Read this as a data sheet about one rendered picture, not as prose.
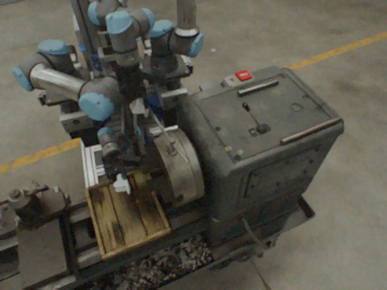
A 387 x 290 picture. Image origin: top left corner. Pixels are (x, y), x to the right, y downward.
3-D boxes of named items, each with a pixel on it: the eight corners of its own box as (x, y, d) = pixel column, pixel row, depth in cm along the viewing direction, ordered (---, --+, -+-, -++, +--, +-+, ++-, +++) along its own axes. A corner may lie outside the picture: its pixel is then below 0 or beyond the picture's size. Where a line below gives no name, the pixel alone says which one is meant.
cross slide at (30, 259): (55, 186, 138) (51, 181, 135) (71, 273, 114) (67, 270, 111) (17, 199, 134) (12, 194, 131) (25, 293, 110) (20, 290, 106)
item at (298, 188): (248, 188, 243) (269, 114, 175) (281, 240, 216) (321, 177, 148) (180, 216, 228) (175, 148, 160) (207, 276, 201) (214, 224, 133)
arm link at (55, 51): (79, 65, 141) (70, 39, 131) (58, 81, 134) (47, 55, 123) (61, 57, 145) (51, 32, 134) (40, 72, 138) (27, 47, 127)
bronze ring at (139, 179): (145, 161, 122) (124, 169, 120) (153, 179, 117) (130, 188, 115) (148, 173, 130) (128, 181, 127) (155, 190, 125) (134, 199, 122)
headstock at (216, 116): (269, 114, 175) (284, 59, 144) (321, 177, 148) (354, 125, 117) (175, 148, 160) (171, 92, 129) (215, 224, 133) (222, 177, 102)
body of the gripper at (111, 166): (110, 186, 125) (104, 163, 132) (129, 179, 127) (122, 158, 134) (105, 176, 119) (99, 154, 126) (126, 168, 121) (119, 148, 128)
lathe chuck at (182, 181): (168, 152, 147) (168, 115, 120) (193, 208, 134) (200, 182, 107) (151, 157, 145) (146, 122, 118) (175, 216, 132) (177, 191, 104)
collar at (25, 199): (30, 187, 116) (26, 183, 113) (32, 204, 111) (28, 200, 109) (8, 195, 114) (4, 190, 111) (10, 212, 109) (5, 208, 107)
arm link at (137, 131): (123, 54, 117) (127, 128, 157) (104, 70, 111) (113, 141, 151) (146, 68, 115) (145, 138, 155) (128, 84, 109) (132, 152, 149)
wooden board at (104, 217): (145, 170, 151) (144, 166, 148) (171, 233, 130) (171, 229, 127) (86, 192, 143) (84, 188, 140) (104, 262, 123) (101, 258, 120)
